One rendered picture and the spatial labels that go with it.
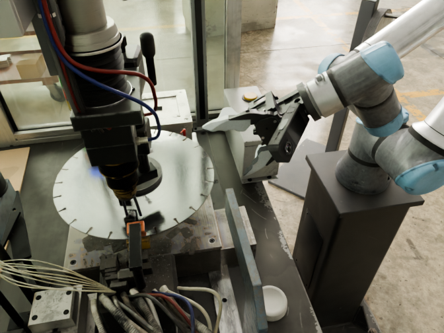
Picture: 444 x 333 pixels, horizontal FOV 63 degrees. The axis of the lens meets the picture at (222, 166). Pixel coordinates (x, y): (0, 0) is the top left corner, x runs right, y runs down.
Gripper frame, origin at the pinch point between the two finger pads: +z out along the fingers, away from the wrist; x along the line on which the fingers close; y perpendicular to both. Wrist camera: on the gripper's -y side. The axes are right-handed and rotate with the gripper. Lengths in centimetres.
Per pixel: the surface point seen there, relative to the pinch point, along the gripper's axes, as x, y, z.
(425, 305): -132, 20, -15
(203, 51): 4.4, 44.9, 3.1
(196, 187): -1.5, -3.4, 7.6
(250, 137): -13.0, 20.1, 0.0
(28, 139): 15, 37, 65
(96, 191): 9.8, -4.3, 24.2
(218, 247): -12.4, -10.8, 9.7
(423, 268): -136, 38, -21
